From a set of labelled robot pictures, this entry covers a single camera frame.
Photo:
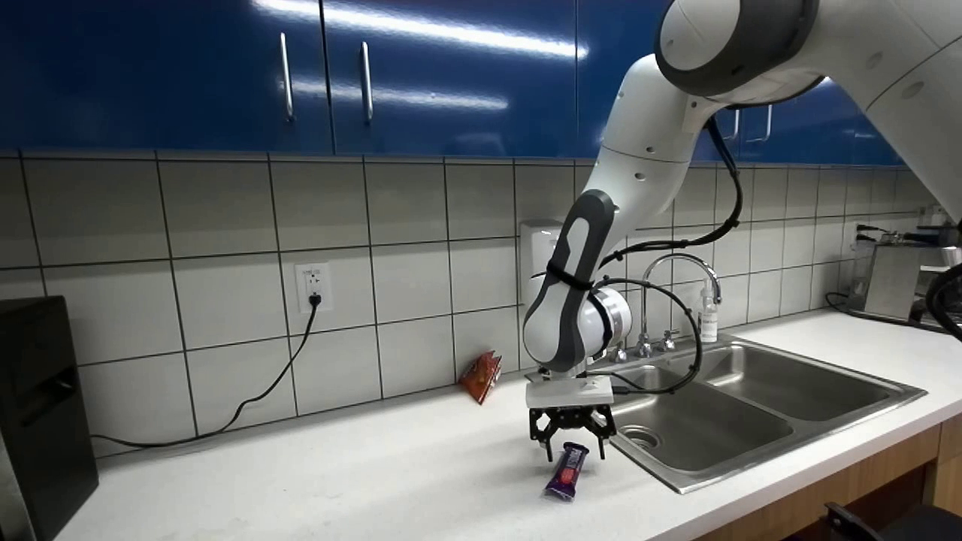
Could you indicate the stainless steel double sink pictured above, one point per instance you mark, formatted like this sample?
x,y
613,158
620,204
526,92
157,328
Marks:
x,y
761,409

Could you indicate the red snack bag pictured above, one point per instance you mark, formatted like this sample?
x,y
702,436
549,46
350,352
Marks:
x,y
481,377

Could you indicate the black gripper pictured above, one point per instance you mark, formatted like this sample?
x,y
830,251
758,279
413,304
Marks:
x,y
573,420

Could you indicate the white wall outlet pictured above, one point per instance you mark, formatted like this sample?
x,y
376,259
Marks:
x,y
314,285

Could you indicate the round sink drain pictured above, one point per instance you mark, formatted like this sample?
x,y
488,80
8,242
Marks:
x,y
640,436

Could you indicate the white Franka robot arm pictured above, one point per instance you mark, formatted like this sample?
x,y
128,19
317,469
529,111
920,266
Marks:
x,y
702,111

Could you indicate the purple protein bar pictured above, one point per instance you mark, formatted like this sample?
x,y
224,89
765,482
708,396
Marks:
x,y
566,473

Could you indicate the clear pump soap bottle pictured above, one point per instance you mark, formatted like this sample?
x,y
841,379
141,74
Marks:
x,y
711,319

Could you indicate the black countertop appliance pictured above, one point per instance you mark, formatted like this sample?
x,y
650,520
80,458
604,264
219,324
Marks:
x,y
40,421

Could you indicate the chrome gooseneck faucet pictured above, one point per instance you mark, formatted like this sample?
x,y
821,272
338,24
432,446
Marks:
x,y
694,272

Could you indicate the black chair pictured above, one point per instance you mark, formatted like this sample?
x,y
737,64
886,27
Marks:
x,y
892,523

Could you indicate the blue cabinet door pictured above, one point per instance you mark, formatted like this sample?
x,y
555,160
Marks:
x,y
737,125
141,76
814,136
462,80

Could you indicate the wooden base cabinet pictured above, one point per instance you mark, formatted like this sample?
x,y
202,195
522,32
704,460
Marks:
x,y
862,475

